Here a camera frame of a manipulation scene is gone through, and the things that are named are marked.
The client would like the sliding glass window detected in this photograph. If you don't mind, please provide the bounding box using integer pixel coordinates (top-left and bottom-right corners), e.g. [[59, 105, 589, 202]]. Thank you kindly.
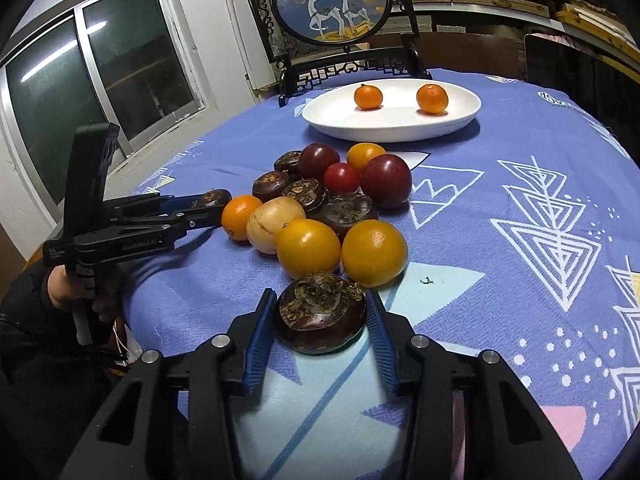
[[0, 0, 218, 221]]

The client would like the pale striped pepino melon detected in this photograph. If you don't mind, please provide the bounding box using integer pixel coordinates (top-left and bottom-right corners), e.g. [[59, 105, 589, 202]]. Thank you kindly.
[[246, 198, 307, 255]]

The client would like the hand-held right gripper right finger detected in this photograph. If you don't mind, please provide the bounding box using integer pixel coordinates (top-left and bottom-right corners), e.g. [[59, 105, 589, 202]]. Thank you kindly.
[[365, 290, 583, 480]]

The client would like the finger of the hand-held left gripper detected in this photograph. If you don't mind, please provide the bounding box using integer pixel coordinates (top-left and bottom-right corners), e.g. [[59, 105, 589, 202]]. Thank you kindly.
[[107, 209, 226, 250], [102, 191, 201, 221]]

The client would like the person's left hand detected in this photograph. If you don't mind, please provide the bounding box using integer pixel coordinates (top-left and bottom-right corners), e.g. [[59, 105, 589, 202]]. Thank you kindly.
[[46, 265, 121, 323]]

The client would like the small yellow-orange tomato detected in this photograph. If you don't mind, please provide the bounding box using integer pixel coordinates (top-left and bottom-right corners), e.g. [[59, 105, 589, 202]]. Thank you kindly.
[[346, 143, 387, 172]]

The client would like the red cherry tomato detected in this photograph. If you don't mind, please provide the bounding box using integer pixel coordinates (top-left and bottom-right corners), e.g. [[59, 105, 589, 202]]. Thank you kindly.
[[323, 162, 361, 196]]

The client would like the white oval plate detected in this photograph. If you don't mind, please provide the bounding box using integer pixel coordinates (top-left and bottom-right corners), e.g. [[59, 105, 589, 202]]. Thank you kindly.
[[301, 79, 482, 143]]

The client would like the small dark water chestnut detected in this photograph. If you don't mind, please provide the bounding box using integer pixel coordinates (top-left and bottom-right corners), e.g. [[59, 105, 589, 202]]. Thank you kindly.
[[191, 188, 233, 211]]

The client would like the round painted screen black stand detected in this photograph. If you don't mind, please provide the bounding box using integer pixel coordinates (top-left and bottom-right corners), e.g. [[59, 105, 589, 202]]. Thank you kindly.
[[239, 0, 436, 107]]

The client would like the brown wooden panel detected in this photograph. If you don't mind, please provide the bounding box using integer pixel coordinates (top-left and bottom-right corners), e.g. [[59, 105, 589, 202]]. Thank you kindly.
[[360, 30, 523, 78]]

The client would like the large dark water chestnut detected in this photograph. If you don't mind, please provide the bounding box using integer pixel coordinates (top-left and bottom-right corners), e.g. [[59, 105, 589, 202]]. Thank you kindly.
[[274, 272, 368, 356], [312, 192, 380, 241]]

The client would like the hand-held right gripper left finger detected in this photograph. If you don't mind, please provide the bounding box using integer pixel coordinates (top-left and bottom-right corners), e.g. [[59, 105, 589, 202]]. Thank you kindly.
[[60, 288, 278, 480]]

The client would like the dark red plum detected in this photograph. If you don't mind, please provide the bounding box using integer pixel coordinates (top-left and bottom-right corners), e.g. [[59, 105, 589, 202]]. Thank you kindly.
[[298, 143, 341, 181], [359, 154, 413, 210]]

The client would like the person's left forearm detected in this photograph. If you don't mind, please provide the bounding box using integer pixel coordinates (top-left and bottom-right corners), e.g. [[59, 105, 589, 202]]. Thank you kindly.
[[0, 260, 133, 480]]

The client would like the small orange mandarin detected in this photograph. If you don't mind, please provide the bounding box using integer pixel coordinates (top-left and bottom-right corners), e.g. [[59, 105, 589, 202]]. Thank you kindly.
[[221, 195, 264, 242]]

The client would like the blue printed tablecloth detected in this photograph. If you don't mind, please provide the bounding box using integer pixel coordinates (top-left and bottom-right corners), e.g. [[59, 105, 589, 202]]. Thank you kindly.
[[102, 67, 640, 480]]

